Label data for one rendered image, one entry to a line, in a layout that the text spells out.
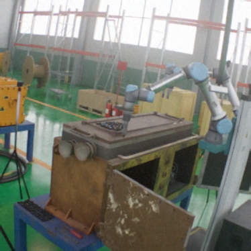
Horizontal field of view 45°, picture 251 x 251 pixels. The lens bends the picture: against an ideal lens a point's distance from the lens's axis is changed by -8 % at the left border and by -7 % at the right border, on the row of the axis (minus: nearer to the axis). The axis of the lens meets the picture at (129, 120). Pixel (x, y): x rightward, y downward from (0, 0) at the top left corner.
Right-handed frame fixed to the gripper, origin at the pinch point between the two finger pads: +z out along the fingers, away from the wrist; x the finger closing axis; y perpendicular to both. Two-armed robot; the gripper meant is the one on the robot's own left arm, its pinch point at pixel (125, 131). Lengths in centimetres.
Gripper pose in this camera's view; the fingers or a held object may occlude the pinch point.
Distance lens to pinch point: 221.1
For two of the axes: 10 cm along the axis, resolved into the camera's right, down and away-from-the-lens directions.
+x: 1.1, -2.0, 9.7
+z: -1.5, 9.6, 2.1
